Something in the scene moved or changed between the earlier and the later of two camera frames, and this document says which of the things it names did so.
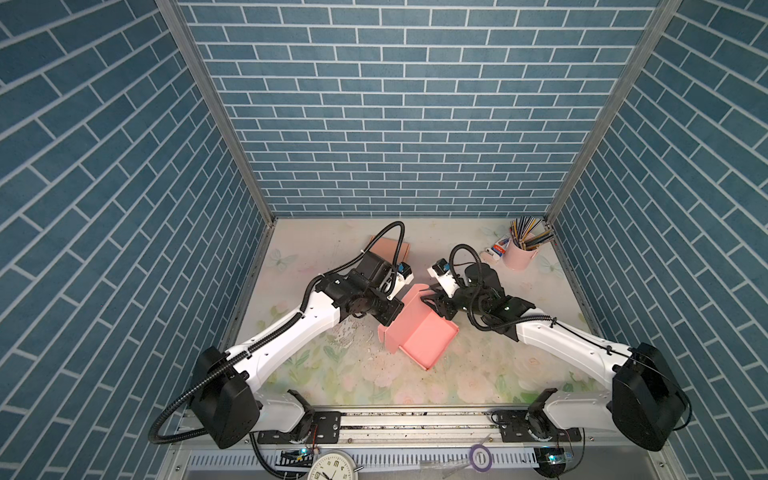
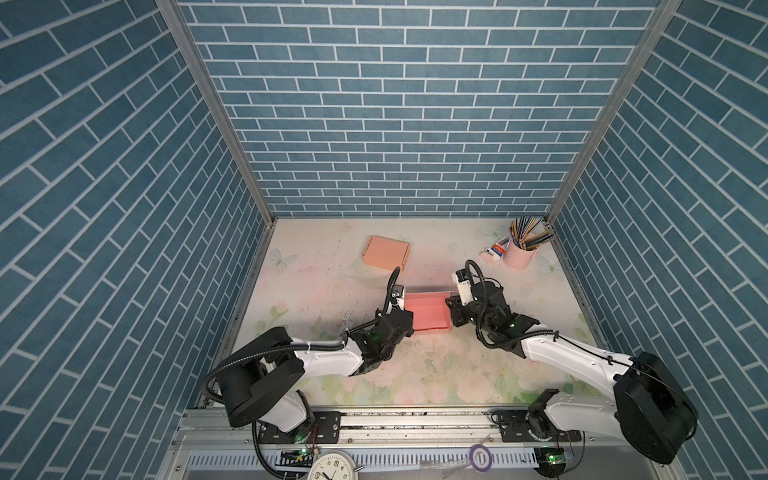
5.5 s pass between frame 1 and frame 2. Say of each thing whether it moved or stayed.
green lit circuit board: stayed
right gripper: moved
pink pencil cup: stayed
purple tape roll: stayed
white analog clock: stayed
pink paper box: moved
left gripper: moved
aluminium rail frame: stayed
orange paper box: stayed
